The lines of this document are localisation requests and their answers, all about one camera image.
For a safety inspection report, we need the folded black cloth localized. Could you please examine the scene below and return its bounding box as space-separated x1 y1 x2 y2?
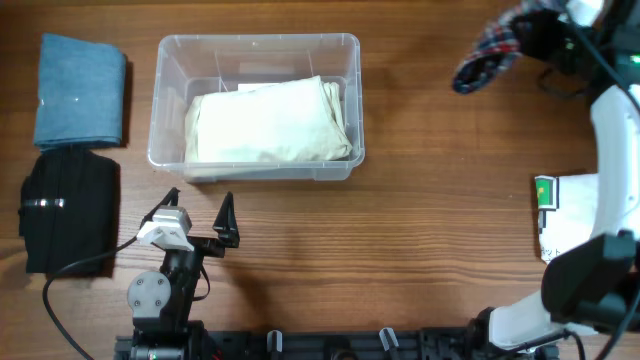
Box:
18 148 120 274

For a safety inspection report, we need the black camera cable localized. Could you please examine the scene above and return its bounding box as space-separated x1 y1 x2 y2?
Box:
41 235 140 360
536 0 640 116

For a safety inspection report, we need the right black camera cable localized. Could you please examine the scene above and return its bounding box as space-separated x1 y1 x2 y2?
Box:
536 0 640 116

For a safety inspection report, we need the left black camera cable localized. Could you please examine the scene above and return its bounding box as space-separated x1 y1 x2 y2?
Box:
41 235 140 360

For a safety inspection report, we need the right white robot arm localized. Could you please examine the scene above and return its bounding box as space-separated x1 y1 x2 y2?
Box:
452 0 639 359

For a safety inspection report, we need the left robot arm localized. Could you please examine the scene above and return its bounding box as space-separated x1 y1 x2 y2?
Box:
114 188 240 360

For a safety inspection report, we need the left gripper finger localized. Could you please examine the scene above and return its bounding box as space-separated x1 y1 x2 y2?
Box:
212 192 240 248
140 187 181 229

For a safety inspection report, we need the folded blue denim cloth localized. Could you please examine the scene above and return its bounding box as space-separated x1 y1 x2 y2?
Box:
33 33 126 151

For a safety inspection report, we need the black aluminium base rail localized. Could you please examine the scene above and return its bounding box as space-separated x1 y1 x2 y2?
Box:
113 326 559 360

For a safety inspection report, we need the plaid cloth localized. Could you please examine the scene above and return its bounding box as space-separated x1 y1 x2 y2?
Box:
452 0 562 94

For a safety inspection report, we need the clear plastic storage container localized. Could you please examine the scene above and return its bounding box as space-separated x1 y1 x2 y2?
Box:
147 33 365 183

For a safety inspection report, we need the white printed cloth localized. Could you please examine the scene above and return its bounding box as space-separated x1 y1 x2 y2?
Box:
534 174 598 264

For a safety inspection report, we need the cream cloth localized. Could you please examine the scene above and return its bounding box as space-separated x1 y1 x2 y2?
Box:
185 76 352 163

